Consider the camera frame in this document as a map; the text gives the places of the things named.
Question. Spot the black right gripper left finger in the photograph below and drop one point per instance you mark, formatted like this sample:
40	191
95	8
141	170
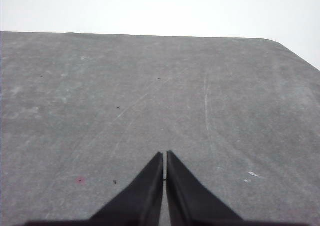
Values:
140	201

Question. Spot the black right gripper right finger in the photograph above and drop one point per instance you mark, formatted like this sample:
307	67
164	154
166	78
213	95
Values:
190	201

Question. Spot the grey table cloth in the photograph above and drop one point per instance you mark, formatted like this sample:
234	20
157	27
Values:
100	98

